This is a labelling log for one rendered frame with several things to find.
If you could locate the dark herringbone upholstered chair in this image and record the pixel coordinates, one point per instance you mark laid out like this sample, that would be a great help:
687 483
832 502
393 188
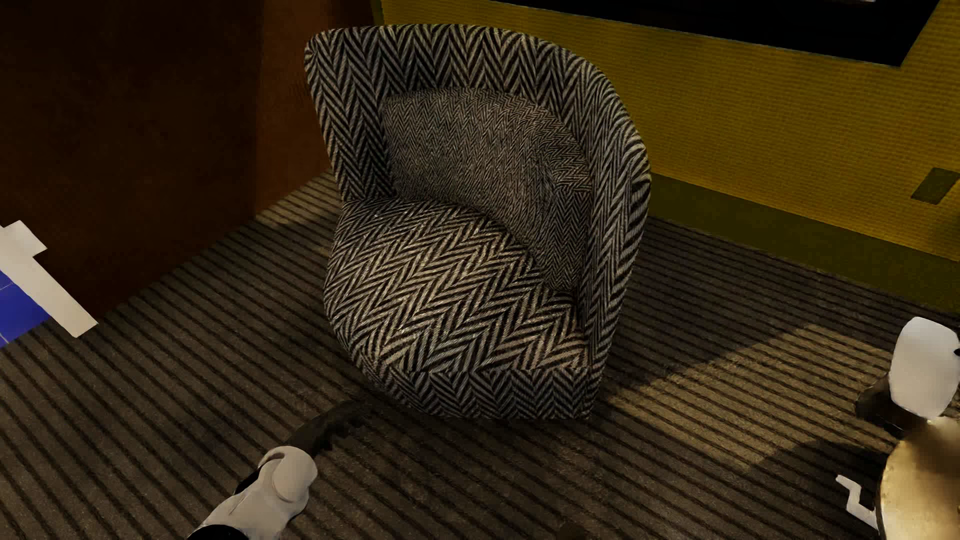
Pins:
450 300

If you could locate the white framed blue panel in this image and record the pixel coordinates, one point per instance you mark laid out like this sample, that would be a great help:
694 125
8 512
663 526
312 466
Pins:
30 289

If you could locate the olive wall outlet plate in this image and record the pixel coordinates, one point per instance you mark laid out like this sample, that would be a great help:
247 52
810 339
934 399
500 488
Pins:
935 185

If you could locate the herringbone back cushion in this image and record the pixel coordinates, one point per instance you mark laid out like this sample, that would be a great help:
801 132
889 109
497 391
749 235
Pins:
487 165

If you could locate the black wall picture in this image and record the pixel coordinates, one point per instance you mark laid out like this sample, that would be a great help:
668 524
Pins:
750 22

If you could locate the round brass side table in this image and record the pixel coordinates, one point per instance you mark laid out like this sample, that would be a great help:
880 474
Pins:
922 487

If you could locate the white angular bracket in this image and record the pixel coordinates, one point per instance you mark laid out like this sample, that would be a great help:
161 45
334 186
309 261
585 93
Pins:
859 501

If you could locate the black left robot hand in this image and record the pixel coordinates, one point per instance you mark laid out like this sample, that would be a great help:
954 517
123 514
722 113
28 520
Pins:
324 430

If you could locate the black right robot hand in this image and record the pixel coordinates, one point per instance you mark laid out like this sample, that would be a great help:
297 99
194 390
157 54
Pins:
883 409

